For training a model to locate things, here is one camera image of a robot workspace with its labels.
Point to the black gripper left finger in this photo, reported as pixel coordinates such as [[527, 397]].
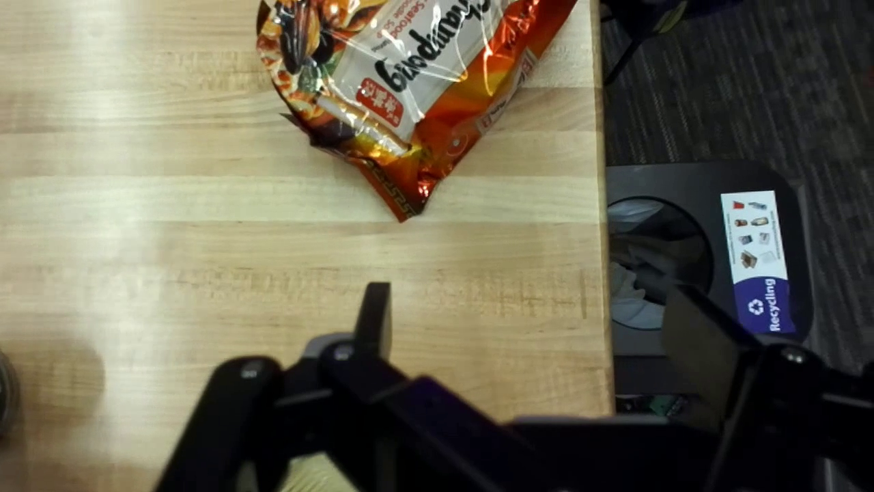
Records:
[[344, 401]]

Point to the orange instant noodle packet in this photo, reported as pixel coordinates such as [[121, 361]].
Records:
[[401, 89]]

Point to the black recycling bin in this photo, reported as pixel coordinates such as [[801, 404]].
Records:
[[735, 233]]

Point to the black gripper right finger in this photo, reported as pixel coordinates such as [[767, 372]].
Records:
[[771, 409]]

